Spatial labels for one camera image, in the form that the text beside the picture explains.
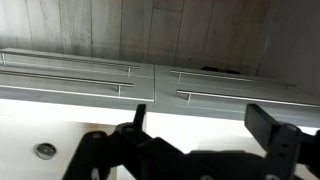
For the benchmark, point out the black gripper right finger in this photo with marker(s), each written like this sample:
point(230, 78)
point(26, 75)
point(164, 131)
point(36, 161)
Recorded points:
point(265, 129)

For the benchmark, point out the grey drawer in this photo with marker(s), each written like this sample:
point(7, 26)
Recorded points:
point(180, 100)
point(23, 57)
point(232, 83)
point(138, 90)

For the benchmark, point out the white double sink vanity top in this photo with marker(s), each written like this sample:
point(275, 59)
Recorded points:
point(24, 125)

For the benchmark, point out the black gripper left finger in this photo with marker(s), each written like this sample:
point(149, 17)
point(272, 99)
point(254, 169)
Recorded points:
point(139, 118)

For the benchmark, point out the chrome sink drain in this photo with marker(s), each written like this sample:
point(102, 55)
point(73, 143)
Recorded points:
point(45, 151)

